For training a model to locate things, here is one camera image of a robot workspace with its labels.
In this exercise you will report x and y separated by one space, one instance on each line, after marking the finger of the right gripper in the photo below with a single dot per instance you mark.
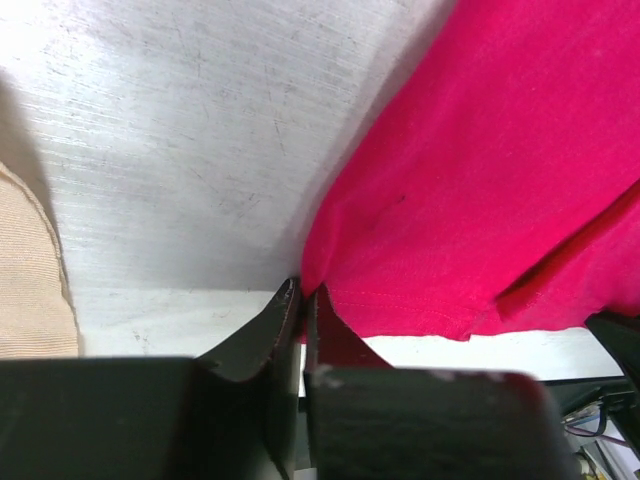
619 335

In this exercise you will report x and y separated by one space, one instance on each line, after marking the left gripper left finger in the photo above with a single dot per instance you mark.
229 413

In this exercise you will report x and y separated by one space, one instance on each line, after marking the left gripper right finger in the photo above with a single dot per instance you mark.
370 420

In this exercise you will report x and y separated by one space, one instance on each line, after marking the magenta red t shirt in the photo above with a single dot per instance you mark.
499 190

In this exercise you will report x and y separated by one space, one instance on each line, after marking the folded beige t shirt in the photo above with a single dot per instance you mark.
37 319

